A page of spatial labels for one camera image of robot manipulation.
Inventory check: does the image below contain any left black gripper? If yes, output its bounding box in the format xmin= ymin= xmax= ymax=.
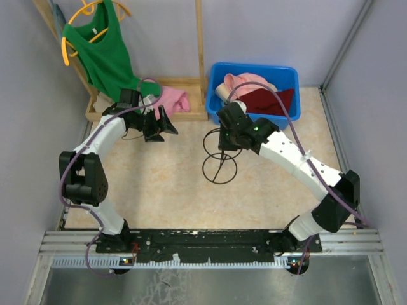
xmin=131 ymin=105 xmax=178 ymax=142

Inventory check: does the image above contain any dark red bucket hat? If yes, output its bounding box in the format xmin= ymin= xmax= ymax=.
xmin=240 ymin=89 xmax=294 ymax=116

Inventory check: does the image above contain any black wire hat stand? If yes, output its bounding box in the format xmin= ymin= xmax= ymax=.
xmin=202 ymin=127 xmax=242 ymax=185

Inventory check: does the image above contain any pink bucket hat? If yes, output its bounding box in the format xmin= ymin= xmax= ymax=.
xmin=223 ymin=72 xmax=276 ymax=100

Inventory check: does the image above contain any wooden clothes rack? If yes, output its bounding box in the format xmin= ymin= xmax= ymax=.
xmin=32 ymin=0 xmax=210 ymax=123

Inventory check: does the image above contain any blue plastic bin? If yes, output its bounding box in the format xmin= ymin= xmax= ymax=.
xmin=205 ymin=62 xmax=301 ymax=130

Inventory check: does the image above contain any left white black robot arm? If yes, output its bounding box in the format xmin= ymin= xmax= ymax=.
xmin=59 ymin=89 xmax=178 ymax=253

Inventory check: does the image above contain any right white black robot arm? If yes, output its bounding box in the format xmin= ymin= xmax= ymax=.
xmin=217 ymin=102 xmax=360 ymax=252

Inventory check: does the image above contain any pink crumpled garment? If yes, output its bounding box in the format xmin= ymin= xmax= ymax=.
xmin=153 ymin=86 xmax=190 ymax=119

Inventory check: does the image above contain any beige bucket hat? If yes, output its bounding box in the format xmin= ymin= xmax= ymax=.
xmin=215 ymin=83 xmax=263 ymax=102

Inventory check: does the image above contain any green tank top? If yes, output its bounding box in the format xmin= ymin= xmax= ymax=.
xmin=62 ymin=1 xmax=162 ymax=105

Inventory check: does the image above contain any yellow clothes hanger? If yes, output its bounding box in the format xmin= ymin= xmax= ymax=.
xmin=60 ymin=1 xmax=133 ymax=67

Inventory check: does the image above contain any teal clothes hanger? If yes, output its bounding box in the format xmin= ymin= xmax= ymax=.
xmin=52 ymin=2 xmax=66 ymax=41

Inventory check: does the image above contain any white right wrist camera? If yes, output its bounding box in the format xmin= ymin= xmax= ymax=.
xmin=230 ymin=100 xmax=247 ymax=113

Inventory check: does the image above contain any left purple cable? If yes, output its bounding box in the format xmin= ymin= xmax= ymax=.
xmin=59 ymin=78 xmax=164 ymax=279

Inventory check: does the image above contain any purple cable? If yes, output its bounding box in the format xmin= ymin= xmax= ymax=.
xmin=227 ymin=81 xmax=373 ymax=276
xmin=59 ymin=78 xmax=164 ymax=279

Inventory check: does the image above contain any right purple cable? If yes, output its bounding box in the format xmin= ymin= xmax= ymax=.
xmin=227 ymin=81 xmax=373 ymax=276

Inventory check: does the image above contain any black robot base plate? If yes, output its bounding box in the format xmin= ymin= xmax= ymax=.
xmin=95 ymin=227 xmax=322 ymax=266

